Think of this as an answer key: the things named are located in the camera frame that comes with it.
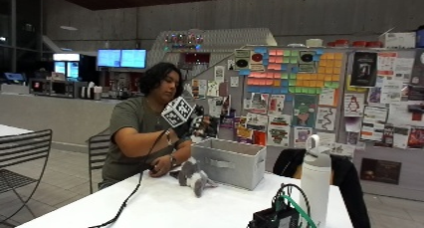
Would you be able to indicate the the person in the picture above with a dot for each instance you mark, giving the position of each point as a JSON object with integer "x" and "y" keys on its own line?
{"x": 132, "y": 135}

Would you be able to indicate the group of paper posters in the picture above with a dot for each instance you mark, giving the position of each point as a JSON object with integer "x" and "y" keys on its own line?
{"x": 352, "y": 115}

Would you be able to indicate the grey fabric storage box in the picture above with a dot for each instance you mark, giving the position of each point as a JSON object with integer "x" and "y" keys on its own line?
{"x": 229, "y": 168}

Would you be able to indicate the white cube with black markers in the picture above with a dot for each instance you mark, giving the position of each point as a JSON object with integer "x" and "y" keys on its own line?
{"x": 177, "y": 111}

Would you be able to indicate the white insulated bottle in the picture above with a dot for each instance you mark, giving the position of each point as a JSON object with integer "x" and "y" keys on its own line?
{"x": 315, "y": 184}

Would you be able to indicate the black jacket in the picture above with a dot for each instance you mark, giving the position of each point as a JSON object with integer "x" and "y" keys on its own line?
{"x": 348, "y": 181}

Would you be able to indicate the grey notice board partition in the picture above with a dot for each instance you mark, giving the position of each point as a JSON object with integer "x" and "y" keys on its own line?
{"x": 308, "y": 121}

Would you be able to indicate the white cardboard box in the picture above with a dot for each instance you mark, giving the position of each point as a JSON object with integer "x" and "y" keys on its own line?
{"x": 399, "y": 40}

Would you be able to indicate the dark framed sign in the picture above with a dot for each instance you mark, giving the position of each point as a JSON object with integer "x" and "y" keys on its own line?
{"x": 380, "y": 171}

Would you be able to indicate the row of red bowls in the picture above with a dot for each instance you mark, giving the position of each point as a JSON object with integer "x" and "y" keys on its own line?
{"x": 355, "y": 43}

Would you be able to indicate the black electronic device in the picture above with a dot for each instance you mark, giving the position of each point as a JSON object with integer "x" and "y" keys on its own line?
{"x": 272, "y": 218}

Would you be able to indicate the lit drinks fridge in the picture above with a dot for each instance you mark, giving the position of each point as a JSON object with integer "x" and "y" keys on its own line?
{"x": 66, "y": 66}

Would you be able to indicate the blue screen monitor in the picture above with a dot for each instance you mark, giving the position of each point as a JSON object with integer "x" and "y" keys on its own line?
{"x": 133, "y": 58}
{"x": 109, "y": 58}

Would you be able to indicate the grey service counter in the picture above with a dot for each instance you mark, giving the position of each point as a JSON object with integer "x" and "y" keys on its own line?
{"x": 57, "y": 115}

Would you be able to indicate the grey and white soft toy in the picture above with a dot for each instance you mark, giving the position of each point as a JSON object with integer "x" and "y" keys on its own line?
{"x": 193, "y": 177}

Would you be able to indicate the black and white soft toy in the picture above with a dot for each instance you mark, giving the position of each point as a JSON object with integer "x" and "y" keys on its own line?
{"x": 203, "y": 126}

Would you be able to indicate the black portrait poster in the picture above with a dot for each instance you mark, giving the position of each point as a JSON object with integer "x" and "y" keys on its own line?
{"x": 363, "y": 68}

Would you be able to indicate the white round container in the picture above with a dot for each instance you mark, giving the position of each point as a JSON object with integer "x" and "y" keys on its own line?
{"x": 314, "y": 42}

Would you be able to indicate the block of coloured sticky notes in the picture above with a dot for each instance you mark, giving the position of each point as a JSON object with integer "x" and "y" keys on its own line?
{"x": 294, "y": 72}

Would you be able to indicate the black slatted metal chair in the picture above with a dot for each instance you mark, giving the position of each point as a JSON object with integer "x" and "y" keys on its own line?
{"x": 21, "y": 161}
{"x": 97, "y": 155}

